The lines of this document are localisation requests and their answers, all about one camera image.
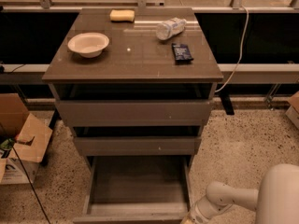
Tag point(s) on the grey drawer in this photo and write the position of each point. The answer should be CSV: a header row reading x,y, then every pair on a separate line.
x,y
132,146
133,113
137,190

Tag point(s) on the dark blue snack packet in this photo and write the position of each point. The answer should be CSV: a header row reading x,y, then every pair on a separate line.
x,y
181,52

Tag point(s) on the white paper bowl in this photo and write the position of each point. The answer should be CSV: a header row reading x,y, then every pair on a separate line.
x,y
88,45

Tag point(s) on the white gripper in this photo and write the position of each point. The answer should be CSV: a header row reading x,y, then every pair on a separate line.
x,y
196,216

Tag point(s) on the cardboard box right edge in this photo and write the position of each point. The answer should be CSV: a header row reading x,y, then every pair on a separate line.
x,y
293,111

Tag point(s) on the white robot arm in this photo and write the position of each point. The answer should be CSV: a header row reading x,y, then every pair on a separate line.
x,y
275,202

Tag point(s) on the yellow sponge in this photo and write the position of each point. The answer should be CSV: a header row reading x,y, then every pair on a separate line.
x,y
122,15

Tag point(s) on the grey middle drawer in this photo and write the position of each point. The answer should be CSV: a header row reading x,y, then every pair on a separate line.
x,y
132,146

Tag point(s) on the grey top drawer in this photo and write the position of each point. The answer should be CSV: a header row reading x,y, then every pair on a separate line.
x,y
133,113

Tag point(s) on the grey drawer cabinet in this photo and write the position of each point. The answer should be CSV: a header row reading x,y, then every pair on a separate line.
x,y
135,66

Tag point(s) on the grey bottom drawer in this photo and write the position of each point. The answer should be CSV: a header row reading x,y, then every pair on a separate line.
x,y
137,190

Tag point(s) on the clear plastic water bottle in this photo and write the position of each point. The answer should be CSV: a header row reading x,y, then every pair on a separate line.
x,y
169,28

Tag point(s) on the open cardboard box left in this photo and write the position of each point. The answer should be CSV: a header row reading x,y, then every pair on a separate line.
x,y
24,140

